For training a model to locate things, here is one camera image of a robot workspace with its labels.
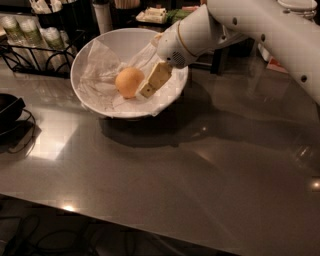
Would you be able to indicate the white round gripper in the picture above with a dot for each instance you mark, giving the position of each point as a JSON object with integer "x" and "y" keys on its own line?
{"x": 171, "y": 45}

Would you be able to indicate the orange fruit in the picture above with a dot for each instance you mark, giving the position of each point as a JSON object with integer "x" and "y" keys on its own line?
{"x": 128, "y": 81}

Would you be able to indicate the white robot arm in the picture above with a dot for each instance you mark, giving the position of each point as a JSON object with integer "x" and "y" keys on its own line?
{"x": 291, "y": 39}

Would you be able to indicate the white bowl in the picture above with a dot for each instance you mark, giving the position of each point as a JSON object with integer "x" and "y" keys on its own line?
{"x": 113, "y": 43}

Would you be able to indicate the black tea bag shelf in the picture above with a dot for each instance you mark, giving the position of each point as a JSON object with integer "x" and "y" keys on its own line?
{"x": 161, "y": 14}

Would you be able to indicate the white paper liner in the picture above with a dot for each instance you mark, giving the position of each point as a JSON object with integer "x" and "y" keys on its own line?
{"x": 100, "y": 73}

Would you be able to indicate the white cylinder dispenser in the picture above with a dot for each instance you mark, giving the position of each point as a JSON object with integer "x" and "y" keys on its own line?
{"x": 103, "y": 15}

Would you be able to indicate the black condiment caddy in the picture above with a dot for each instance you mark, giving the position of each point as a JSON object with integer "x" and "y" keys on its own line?
{"x": 73, "y": 16}

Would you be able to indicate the paper cup stack right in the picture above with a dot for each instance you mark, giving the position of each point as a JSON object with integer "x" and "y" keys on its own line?
{"x": 55, "y": 41}

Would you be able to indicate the paper cup stack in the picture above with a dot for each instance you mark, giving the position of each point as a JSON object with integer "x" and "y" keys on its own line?
{"x": 55, "y": 41}
{"x": 34, "y": 40}
{"x": 15, "y": 38}

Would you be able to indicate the paper cup stack middle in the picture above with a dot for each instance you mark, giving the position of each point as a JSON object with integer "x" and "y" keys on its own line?
{"x": 34, "y": 40}

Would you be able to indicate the paper cup stack left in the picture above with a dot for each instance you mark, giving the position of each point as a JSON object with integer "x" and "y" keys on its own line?
{"x": 15, "y": 38}

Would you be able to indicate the black wire rack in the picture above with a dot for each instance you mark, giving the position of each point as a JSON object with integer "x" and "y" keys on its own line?
{"x": 11, "y": 58}

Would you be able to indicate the black pan with wire stand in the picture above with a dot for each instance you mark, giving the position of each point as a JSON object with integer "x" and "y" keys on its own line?
{"x": 17, "y": 124}

